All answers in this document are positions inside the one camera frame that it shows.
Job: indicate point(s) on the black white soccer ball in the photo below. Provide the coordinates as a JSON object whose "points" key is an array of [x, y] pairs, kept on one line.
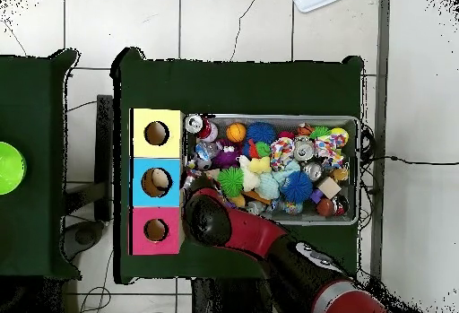
{"points": [[203, 164]]}

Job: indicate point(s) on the crushed clear plastic bottle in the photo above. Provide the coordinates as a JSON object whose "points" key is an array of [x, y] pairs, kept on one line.
{"points": [[204, 149]]}

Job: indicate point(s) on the crushed red black can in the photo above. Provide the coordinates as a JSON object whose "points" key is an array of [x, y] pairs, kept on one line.
{"points": [[194, 123]]}

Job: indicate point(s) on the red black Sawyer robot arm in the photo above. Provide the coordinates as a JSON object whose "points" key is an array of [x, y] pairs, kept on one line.
{"points": [[251, 232]]}

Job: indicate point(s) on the wooden box with three holes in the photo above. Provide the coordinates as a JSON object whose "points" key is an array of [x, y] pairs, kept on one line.
{"points": [[172, 119]]}

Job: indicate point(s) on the purple spiky monster toy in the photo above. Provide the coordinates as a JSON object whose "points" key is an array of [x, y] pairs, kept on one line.
{"points": [[226, 156]]}

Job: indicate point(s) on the green spiky rubber ball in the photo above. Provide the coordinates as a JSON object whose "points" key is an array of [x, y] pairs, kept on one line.
{"points": [[230, 181]]}

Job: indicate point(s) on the orange foam basketball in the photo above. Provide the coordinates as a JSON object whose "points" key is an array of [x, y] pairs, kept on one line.
{"points": [[236, 132]]}

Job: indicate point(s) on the blue spiky rubber ball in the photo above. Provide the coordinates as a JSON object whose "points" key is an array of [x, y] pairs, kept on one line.
{"points": [[260, 133], [296, 186]]}

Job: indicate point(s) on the crushed silver can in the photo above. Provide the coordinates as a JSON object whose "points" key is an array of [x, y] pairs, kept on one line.
{"points": [[304, 149]]}

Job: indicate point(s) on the dark green table cloth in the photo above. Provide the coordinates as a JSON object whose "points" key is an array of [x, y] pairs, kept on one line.
{"points": [[36, 112], [233, 83]]}

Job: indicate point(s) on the colourful crumpled paper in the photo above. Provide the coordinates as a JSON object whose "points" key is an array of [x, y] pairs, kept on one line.
{"points": [[331, 151]]}

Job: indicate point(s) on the grey round floor base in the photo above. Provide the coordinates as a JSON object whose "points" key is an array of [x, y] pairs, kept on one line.
{"points": [[84, 236]]}

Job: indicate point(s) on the white tray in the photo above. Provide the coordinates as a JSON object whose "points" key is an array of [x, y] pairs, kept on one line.
{"points": [[315, 1]]}

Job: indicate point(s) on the lime green bowl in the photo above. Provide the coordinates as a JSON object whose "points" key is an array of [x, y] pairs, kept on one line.
{"points": [[10, 167]]}

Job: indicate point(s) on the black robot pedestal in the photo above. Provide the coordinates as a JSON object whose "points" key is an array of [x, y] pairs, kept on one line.
{"points": [[229, 298]]}

